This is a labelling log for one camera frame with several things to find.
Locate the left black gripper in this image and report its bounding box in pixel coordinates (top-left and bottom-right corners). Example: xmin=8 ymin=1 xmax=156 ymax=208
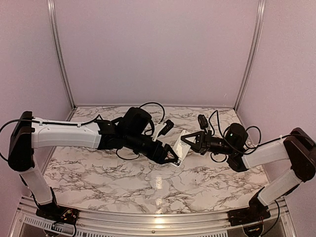
xmin=124 ymin=130 xmax=179 ymax=163

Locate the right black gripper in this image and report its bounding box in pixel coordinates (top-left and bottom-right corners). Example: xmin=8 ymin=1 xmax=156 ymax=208
xmin=181 ymin=129 xmax=236 ymax=155

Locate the white remote control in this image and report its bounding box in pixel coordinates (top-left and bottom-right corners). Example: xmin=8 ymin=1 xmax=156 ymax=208
xmin=171 ymin=130 xmax=191 ymax=168

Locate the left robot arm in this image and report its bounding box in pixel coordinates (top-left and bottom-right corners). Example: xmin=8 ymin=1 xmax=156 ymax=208
xmin=7 ymin=107 xmax=179 ymax=220

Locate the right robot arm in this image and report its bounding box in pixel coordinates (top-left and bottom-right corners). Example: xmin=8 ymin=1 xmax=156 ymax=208
xmin=181 ymin=123 xmax=316 ymax=221

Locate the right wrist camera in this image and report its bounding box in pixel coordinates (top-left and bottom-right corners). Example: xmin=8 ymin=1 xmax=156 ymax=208
xmin=197 ymin=114 xmax=208 ymax=130

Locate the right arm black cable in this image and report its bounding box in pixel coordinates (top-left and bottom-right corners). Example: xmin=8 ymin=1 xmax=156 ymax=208
xmin=208 ymin=110 xmax=262 ymax=163

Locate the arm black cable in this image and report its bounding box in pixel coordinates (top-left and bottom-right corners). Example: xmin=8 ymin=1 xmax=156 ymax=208
xmin=0 ymin=102 xmax=165 ymax=161
xmin=208 ymin=110 xmax=262 ymax=163

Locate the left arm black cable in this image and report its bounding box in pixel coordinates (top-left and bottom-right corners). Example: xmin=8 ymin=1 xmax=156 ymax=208
xmin=0 ymin=102 xmax=165 ymax=161

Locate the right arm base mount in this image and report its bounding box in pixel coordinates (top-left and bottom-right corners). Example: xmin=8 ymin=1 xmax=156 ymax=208
xmin=228 ymin=195 xmax=271 ymax=226

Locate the front aluminium rail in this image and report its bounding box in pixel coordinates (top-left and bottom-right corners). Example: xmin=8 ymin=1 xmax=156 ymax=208
xmin=9 ymin=197 xmax=297 ymax=237

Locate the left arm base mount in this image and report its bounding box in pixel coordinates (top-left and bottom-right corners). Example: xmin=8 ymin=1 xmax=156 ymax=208
xmin=32 ymin=187 xmax=79 ymax=225

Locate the right aluminium frame post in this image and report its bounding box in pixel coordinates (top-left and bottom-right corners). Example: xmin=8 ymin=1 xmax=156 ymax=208
xmin=234 ymin=0 xmax=266 ymax=113

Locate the aluminium frame post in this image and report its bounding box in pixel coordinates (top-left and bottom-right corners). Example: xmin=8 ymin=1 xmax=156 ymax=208
xmin=234 ymin=0 xmax=266 ymax=113
xmin=47 ymin=0 xmax=76 ymax=110

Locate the left aluminium frame post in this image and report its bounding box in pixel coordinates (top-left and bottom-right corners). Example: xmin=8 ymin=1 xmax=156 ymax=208
xmin=47 ymin=0 xmax=76 ymax=110

